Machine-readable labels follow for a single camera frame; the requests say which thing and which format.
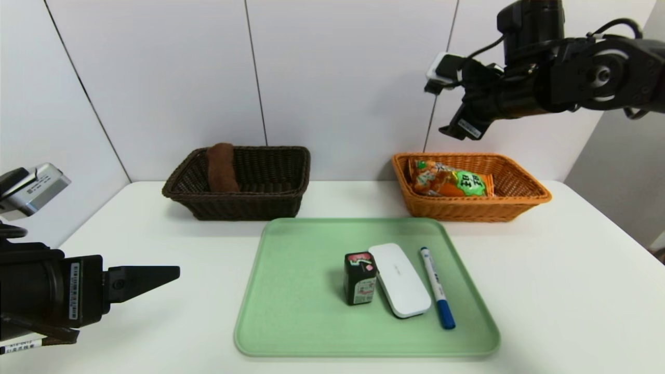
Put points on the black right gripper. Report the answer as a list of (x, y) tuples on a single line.
[(467, 127)]

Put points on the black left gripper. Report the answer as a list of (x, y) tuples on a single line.
[(83, 289)]

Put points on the orange snack bag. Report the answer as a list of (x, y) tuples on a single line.
[(441, 182)]

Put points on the brown towel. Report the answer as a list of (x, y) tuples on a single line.
[(223, 171)]

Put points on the white rectangular case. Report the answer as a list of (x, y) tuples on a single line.
[(402, 285)]

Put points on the orange wicker basket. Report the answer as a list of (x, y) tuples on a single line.
[(467, 210)]

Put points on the dark brown wicker basket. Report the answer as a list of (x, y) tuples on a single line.
[(270, 205)]

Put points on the blue and white marker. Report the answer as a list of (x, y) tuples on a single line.
[(437, 291)]

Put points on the green plastic tray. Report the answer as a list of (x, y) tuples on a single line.
[(311, 322)]

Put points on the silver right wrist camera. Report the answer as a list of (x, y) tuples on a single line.
[(444, 70)]

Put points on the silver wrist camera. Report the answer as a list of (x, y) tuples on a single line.
[(444, 70), (31, 189)]

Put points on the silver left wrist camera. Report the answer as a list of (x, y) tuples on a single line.
[(31, 189)]

